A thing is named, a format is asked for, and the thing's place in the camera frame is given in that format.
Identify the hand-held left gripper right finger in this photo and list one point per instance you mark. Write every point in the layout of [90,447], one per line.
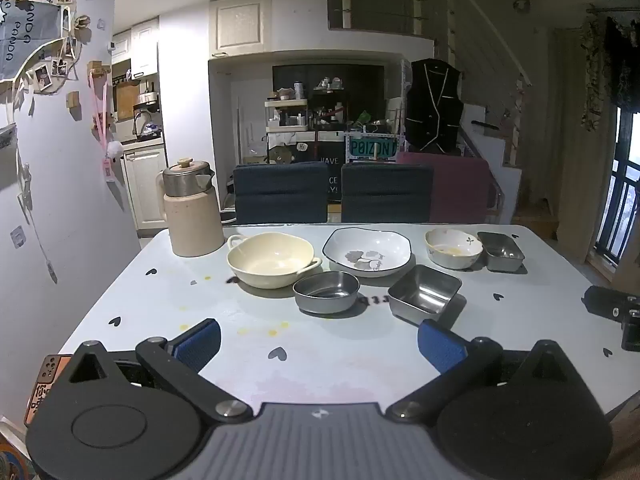
[440,347]

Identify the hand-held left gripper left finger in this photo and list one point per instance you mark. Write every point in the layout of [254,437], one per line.
[200,342]

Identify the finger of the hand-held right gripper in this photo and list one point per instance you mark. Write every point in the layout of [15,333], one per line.
[602,300]

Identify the square stainless steel container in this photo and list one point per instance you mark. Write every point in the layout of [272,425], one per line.
[425,290]

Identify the white scalloped bowl leaf print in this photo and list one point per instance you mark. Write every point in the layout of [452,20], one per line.
[452,255]

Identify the round stainless steel bowl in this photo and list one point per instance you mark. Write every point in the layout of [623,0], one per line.
[325,292]

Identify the window with black bars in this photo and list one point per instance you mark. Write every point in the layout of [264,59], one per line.
[622,200]

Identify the rectangular stainless steel container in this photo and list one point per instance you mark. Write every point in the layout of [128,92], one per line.
[500,252]

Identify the beige kettle with steel lid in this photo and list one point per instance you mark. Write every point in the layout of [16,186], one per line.
[192,225]

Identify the white plate with flower print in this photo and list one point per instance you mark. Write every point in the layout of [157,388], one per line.
[367,247]

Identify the beige curtain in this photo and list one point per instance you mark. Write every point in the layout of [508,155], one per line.
[575,160]

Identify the maroon chair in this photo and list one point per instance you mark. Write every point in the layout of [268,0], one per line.
[460,190]

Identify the orange patterned box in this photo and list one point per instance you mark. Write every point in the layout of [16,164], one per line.
[45,385]

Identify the white lower kitchen cabinet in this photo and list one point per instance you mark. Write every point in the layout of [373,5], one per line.
[145,190]

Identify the white kitchen cabinet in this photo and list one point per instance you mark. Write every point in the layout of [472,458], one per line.
[142,47]
[145,190]

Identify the dark blue chair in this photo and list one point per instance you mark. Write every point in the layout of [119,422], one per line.
[385,192]
[280,192]

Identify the black letter board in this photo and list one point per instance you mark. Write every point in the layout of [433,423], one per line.
[327,170]

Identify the green sign plate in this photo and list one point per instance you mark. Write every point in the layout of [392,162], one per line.
[372,148]

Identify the dark floral curtain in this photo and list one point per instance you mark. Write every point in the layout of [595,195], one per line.
[615,70]

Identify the white storage cart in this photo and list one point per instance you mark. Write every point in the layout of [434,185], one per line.
[287,122]

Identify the black vest with white trim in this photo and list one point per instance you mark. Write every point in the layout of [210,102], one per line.
[432,105]

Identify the white upper kitchen cabinet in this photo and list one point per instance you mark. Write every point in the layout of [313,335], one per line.
[142,47]

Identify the stair railing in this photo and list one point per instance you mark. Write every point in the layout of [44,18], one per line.
[450,15]

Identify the white wall cabinet door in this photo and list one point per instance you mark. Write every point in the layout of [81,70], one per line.
[240,22]

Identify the wall photo collage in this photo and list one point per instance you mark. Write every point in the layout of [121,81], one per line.
[30,25]

